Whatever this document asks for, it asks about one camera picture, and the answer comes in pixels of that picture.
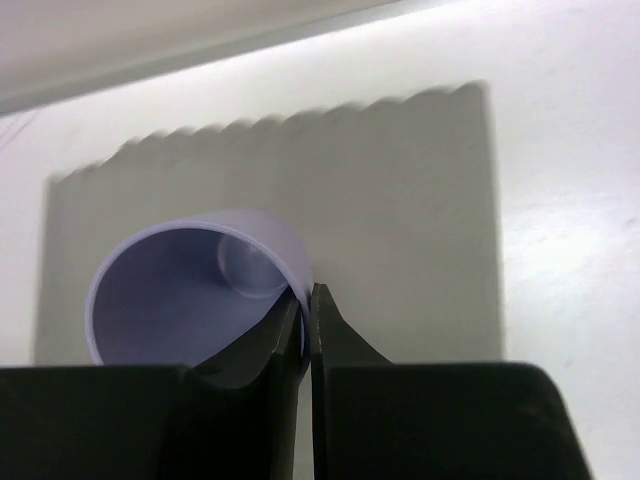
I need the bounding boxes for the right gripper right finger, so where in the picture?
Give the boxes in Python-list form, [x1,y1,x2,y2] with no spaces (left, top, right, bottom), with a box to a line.
[309,284,591,479]

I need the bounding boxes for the grey cloth napkin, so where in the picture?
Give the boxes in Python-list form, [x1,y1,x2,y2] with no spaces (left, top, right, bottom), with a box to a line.
[34,81,503,365]

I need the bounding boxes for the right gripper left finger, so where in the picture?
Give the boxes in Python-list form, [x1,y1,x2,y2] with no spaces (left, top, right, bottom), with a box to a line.
[1,294,300,479]

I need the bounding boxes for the purple plastic cup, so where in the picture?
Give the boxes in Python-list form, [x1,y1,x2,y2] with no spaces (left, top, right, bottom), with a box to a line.
[84,209,313,375]

